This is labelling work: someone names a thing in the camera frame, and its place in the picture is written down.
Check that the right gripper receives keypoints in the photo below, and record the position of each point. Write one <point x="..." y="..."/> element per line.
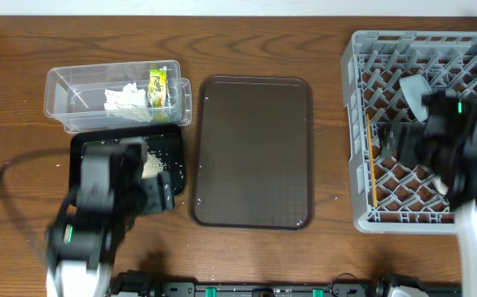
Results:
<point x="410" y="132"/>

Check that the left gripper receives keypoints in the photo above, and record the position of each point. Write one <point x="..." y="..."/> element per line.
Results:
<point x="158" y="193"/>

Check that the white rice pile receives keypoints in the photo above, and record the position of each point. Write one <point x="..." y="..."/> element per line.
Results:
<point x="153" y="166"/>

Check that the wooden chopstick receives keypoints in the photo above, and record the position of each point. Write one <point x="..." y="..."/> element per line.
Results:
<point x="372" y="164"/>

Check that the light blue bowl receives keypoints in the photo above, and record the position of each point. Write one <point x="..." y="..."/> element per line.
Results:
<point x="414" y="88"/>

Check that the yellow green snack wrapper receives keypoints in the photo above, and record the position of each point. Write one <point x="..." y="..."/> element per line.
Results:
<point x="158" y="87"/>

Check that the white napkin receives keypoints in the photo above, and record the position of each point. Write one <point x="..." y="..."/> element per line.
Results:
<point x="130" y="103"/>

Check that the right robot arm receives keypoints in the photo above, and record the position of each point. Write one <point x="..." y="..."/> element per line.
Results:
<point x="445" y="143"/>

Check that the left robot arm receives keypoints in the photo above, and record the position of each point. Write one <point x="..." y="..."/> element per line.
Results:
<point x="92" y="222"/>

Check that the black waste tray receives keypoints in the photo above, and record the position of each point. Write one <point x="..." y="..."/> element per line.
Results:
<point x="164" y="142"/>

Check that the grey dishwasher rack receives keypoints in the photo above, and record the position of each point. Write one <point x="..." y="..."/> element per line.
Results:
<point x="372" y="65"/>

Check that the brown plastic tray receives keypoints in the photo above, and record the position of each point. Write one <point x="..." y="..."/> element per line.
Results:
<point x="253" y="163"/>

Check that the clear plastic bin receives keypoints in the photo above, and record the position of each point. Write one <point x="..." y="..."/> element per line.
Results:
<point x="75" y="95"/>

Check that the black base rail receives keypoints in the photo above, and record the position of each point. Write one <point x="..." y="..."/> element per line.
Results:
<point x="140" y="284"/>

